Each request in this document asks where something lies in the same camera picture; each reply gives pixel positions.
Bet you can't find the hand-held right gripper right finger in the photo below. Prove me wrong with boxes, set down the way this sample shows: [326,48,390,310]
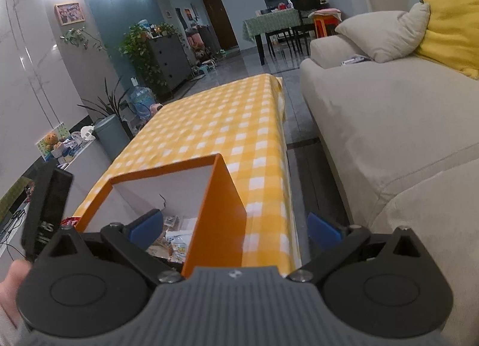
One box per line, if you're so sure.
[286,211,438,283]

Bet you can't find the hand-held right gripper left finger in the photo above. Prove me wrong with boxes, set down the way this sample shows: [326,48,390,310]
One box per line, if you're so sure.
[37,208,184,285]

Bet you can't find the clear bag of orange crackers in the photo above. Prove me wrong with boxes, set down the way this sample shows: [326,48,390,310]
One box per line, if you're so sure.
[147,243,173,259]

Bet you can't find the green and white snack packet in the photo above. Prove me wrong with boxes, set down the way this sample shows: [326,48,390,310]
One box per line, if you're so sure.
[165,232,193,262]

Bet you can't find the orange cardboard box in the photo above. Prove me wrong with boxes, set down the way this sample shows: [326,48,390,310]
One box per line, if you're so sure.
[75,154,248,280]

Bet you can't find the person's left hand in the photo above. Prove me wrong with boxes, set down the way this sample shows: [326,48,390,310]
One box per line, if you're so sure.
[0,259,32,332]

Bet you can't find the white tv cabinet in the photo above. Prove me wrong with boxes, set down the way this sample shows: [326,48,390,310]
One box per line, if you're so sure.
[0,136,113,257]

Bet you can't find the teddy bear calendar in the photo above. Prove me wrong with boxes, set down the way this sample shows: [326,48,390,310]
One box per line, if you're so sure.
[36,122,70,161]

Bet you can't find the grey trash bin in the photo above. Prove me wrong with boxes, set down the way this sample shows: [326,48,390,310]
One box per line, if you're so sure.
[93,114,131,163]

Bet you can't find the long-leaf potted plant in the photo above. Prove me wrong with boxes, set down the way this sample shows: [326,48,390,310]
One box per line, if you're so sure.
[77,77,131,122]

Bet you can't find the beige sofa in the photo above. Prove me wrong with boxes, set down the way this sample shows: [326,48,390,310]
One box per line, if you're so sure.
[299,9,479,346]

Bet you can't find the blue water bottle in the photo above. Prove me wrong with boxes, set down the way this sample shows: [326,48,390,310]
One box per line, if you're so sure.
[129,86,156,118]

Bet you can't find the yellow checked tablecloth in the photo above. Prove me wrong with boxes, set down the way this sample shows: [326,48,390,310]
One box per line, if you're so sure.
[73,74,300,279]

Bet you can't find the grey dresser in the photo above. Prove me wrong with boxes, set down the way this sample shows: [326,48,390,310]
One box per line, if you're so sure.
[146,35,193,94]

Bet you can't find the small items on sofa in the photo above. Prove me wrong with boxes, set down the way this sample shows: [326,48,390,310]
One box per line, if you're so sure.
[340,54,371,67]

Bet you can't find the leafy green plant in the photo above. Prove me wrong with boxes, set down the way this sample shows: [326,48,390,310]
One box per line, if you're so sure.
[119,23,180,87]

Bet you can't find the black dining chair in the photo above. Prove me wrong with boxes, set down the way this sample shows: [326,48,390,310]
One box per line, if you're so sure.
[267,28,311,58]

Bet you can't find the wooden framed photo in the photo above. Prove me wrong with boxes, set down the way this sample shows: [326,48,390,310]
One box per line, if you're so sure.
[54,2,84,26]

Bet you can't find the beige pillow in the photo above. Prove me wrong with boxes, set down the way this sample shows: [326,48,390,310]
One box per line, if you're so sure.
[334,2,431,63]

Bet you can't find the red stool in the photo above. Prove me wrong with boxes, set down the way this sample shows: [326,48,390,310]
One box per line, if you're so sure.
[312,13,339,38]

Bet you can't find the dining table with green cloth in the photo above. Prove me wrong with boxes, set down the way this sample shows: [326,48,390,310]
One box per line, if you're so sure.
[243,8,311,66]

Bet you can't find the brown door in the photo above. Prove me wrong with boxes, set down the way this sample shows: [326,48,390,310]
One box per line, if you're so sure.
[202,0,239,51]

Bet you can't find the yellow blanket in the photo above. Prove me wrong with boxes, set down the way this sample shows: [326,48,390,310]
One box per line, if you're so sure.
[413,0,479,81]

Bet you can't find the black cable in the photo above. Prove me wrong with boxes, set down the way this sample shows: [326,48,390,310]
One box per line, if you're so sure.
[0,211,27,260]

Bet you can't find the trailing wall plant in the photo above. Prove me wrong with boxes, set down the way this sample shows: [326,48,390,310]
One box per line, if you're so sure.
[60,26,105,51]

